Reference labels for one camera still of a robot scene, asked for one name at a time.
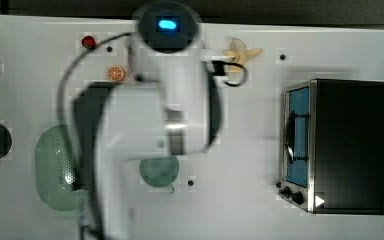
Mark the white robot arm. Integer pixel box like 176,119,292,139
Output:
71,1,222,240

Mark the green cup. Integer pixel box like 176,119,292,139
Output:
139,156,180,194

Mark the peeled banana toy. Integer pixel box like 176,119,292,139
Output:
224,38,262,66

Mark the orange slice toy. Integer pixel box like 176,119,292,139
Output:
107,65,126,83

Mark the small red strawberry toy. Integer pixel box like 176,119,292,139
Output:
81,36,96,49

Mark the black toaster oven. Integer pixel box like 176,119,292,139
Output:
276,79,384,215

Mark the black camera box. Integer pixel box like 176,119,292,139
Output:
212,61,226,76

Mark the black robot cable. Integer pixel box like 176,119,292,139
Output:
56,31,138,240

